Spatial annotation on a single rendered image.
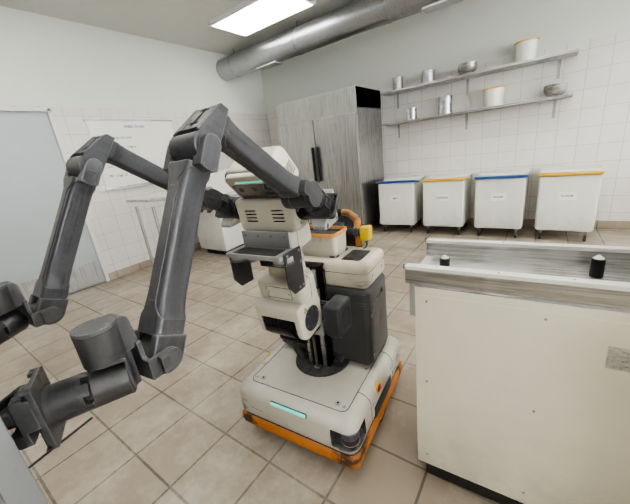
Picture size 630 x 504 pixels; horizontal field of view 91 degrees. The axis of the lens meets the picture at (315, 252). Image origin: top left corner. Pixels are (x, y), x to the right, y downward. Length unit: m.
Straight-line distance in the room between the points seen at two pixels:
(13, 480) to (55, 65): 4.58
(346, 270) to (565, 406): 0.81
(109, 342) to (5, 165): 4.11
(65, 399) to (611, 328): 1.11
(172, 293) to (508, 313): 0.86
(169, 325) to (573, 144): 4.78
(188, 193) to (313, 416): 1.07
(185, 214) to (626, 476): 1.30
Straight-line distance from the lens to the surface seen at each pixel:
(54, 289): 1.00
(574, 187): 4.33
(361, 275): 1.32
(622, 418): 1.21
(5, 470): 0.59
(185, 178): 0.61
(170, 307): 0.59
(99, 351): 0.55
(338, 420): 1.38
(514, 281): 1.00
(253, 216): 1.17
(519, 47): 4.77
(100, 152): 1.02
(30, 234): 4.61
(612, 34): 5.02
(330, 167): 4.76
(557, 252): 1.28
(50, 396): 0.60
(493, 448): 1.35
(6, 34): 4.88
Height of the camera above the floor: 1.28
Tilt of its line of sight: 18 degrees down
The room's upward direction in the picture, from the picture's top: 7 degrees counter-clockwise
